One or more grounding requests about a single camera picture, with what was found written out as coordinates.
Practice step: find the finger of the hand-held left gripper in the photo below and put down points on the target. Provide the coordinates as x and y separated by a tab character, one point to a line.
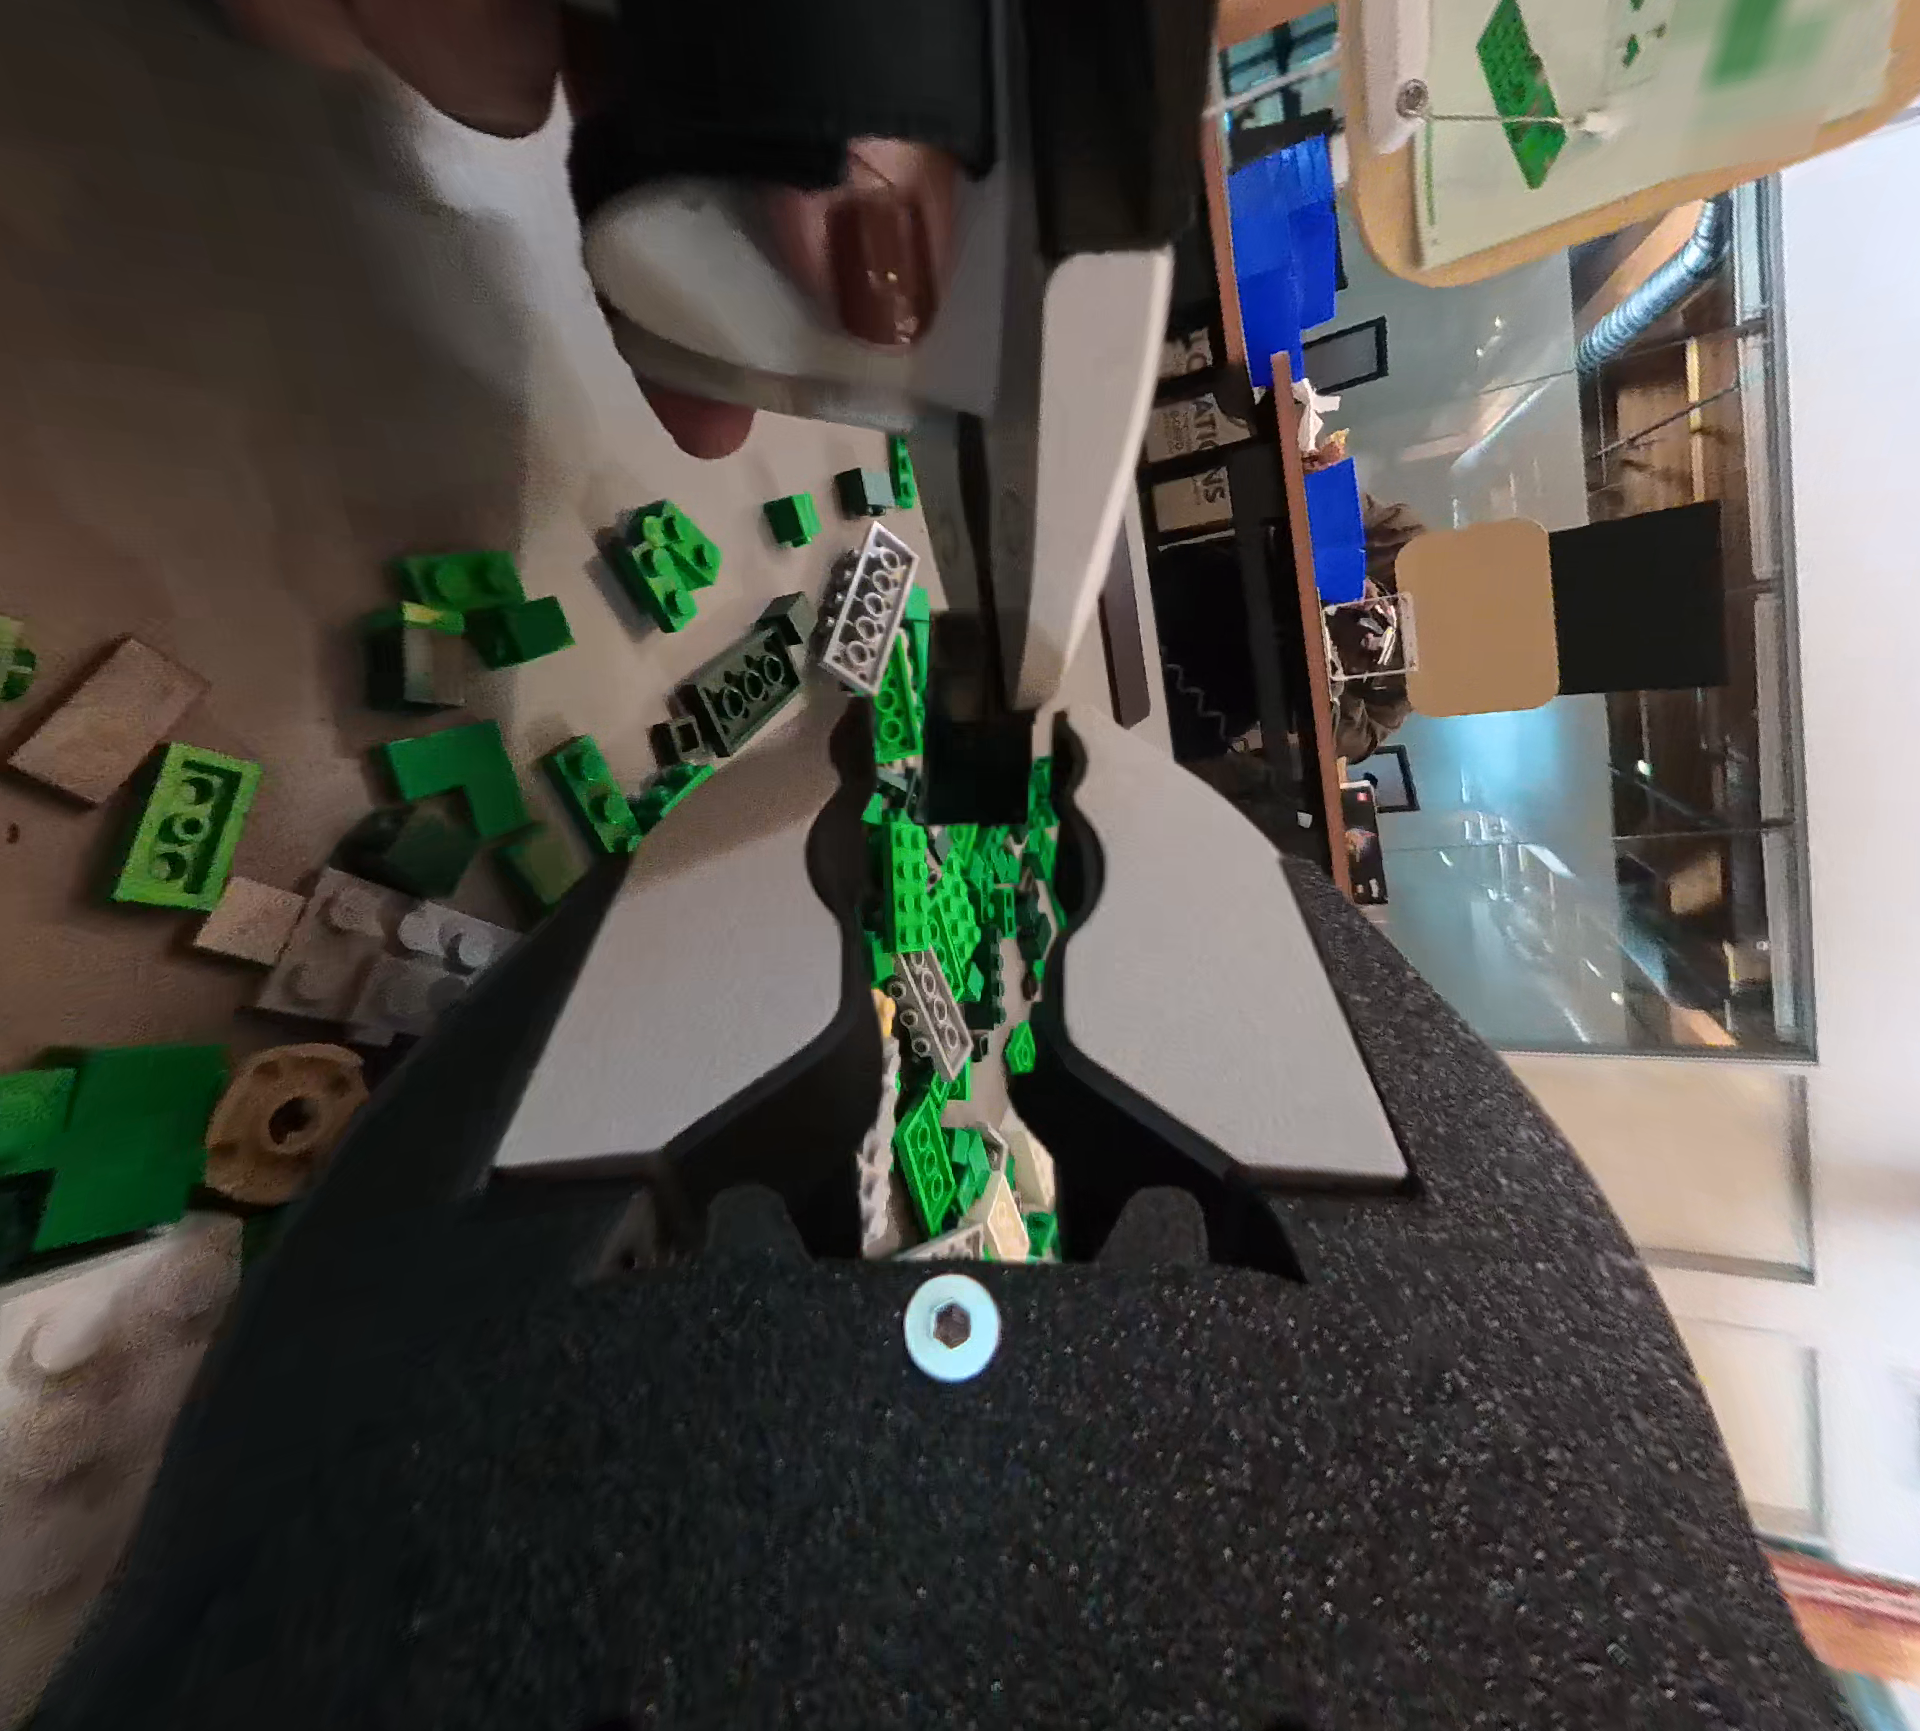
952	520
1084	439

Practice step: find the dark green small block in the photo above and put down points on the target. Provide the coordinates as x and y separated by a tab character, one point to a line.
867	490

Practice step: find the dark green brick assembly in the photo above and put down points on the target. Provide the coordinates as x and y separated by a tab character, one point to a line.
976	760

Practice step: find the grey plate with holes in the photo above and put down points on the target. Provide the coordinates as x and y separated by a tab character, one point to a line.
867	603

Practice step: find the green stud plate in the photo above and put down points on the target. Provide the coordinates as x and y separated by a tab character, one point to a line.
901	475

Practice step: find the white rectangular brick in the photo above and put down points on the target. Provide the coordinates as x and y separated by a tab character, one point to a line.
109	1358

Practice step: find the tan rounded board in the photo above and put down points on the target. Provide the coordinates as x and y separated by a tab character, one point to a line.
1481	624

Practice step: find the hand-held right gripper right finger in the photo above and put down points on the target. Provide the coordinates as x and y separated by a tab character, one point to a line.
1219	997

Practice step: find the dark toy box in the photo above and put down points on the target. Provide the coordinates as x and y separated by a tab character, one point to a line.
1362	848

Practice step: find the grey desk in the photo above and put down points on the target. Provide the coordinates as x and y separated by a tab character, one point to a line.
229	333

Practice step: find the lime plate with holes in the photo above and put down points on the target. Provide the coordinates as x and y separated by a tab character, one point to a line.
191	827

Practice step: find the black printed sign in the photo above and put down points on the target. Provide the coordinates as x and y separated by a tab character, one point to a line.
1198	439

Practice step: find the dark green block with holes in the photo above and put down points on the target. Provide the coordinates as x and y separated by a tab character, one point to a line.
739	692

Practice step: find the tan round brick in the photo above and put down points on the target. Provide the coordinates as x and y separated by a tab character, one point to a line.
286	1127

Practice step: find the small tan tile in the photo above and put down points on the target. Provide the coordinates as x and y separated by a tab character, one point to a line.
256	922

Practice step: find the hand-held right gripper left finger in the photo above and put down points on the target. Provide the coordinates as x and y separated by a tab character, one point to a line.
692	997

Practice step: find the green L-shaped tile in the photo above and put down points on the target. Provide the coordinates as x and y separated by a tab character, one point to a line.
441	760

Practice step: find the instruction booklet on white stand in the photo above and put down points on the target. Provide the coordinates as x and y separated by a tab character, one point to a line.
1384	111

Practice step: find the green stacked plates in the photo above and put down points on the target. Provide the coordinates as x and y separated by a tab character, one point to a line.
664	563

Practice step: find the blue plastic bin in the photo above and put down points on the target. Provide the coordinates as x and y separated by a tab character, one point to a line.
1330	530
1280	247

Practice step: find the small black monitor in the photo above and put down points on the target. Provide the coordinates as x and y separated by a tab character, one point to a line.
1346	353

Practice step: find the light grey long plate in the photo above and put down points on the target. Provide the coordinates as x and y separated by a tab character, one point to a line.
371	953

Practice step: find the tan flat tile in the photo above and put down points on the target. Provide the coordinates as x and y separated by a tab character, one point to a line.
109	714

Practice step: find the small green cube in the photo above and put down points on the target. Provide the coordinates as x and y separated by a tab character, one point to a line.
790	520

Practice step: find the green rectangular block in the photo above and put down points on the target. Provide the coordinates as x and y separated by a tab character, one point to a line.
477	599

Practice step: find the big green block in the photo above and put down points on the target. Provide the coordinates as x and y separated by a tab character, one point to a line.
120	1146

